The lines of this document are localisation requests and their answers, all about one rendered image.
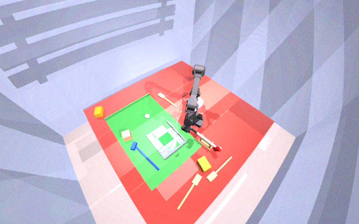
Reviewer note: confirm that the green rectangular mat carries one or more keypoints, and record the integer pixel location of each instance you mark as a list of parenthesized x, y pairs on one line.
[(133, 118)]

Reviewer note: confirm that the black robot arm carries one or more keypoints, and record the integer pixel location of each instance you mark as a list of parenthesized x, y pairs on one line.
[(198, 72)]

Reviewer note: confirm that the mustard yellow cube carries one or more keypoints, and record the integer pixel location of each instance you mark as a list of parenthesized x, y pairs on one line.
[(203, 164), (98, 111)]

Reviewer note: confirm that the red putter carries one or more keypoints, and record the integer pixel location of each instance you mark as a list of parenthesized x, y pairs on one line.
[(215, 148)]

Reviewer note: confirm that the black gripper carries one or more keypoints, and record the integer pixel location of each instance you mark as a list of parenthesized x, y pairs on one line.
[(187, 129)]

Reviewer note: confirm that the blue putter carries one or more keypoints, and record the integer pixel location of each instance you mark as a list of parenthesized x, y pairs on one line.
[(134, 146)]

